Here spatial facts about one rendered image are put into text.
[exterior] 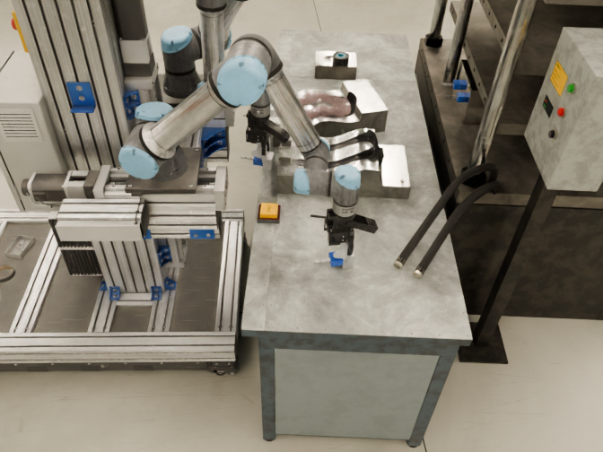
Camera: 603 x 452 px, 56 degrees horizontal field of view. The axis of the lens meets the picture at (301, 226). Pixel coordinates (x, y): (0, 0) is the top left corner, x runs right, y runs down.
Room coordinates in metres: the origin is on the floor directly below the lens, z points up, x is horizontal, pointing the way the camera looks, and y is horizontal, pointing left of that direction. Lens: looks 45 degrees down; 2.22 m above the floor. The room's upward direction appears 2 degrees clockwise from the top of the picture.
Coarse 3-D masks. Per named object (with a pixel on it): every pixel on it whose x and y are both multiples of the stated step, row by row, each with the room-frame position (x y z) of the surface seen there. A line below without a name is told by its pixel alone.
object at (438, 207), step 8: (448, 192) 1.53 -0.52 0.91; (440, 200) 1.50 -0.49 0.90; (448, 200) 1.51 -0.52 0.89; (440, 208) 1.47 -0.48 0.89; (432, 216) 1.44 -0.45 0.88; (424, 224) 1.40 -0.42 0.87; (416, 232) 1.37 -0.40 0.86; (424, 232) 1.38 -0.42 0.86; (416, 240) 1.34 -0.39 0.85; (408, 248) 1.31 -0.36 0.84; (400, 256) 1.28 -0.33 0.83; (408, 256) 1.29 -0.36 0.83; (400, 264) 1.26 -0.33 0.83
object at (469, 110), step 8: (464, 64) 2.38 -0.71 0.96; (464, 72) 2.32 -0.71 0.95; (464, 80) 2.29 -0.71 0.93; (472, 80) 2.24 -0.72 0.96; (464, 88) 2.26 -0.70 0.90; (472, 88) 2.17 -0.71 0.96; (472, 96) 2.15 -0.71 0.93; (464, 104) 2.20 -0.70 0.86; (472, 104) 2.15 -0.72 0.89; (480, 104) 2.15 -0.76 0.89; (464, 112) 2.17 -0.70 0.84; (472, 112) 2.15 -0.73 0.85; (480, 112) 2.15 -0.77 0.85; (464, 120) 2.15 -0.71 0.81; (472, 120) 2.15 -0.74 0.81; (480, 120) 2.15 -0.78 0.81
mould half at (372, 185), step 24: (360, 144) 1.77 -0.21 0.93; (384, 144) 1.87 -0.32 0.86; (288, 168) 1.66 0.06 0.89; (336, 168) 1.67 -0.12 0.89; (360, 168) 1.63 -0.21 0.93; (384, 168) 1.72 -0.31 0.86; (288, 192) 1.61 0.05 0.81; (360, 192) 1.61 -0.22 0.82; (384, 192) 1.61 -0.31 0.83; (408, 192) 1.61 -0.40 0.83
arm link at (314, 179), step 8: (312, 160) 1.34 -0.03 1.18; (320, 160) 1.34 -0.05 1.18; (304, 168) 1.32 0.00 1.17; (312, 168) 1.30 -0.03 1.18; (320, 168) 1.31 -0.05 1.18; (296, 176) 1.27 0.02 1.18; (304, 176) 1.27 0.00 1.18; (312, 176) 1.27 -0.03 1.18; (320, 176) 1.27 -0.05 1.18; (328, 176) 1.27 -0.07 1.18; (296, 184) 1.25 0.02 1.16; (304, 184) 1.25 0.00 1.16; (312, 184) 1.25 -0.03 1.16; (320, 184) 1.25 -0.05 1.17; (328, 184) 1.25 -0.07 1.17; (296, 192) 1.25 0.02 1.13; (304, 192) 1.25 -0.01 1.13; (312, 192) 1.24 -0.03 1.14; (320, 192) 1.24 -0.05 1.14; (328, 192) 1.24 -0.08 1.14
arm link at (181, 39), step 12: (168, 36) 1.93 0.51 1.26; (180, 36) 1.92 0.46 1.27; (192, 36) 1.96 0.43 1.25; (168, 48) 1.90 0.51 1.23; (180, 48) 1.89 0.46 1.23; (192, 48) 1.93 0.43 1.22; (168, 60) 1.90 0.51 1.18; (180, 60) 1.89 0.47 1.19; (192, 60) 1.93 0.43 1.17; (180, 72) 1.89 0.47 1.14
